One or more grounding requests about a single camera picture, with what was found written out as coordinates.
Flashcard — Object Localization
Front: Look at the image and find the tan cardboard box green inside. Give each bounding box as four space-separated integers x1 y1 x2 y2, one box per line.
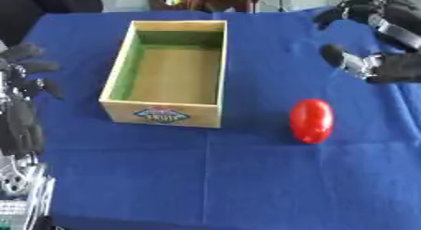
97 20 229 130

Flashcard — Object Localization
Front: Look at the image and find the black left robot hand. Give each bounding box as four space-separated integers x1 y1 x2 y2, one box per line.
0 41 65 160

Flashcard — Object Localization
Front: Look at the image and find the brown box with clutter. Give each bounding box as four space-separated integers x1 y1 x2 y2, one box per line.
145 0 256 14

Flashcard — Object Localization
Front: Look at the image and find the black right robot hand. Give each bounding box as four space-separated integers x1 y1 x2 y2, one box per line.
312 0 421 84

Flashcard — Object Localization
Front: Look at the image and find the red oval toy fruit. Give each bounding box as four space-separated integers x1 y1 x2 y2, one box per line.
288 98 335 145

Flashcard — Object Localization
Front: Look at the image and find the person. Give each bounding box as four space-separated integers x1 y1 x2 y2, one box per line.
0 0 105 47

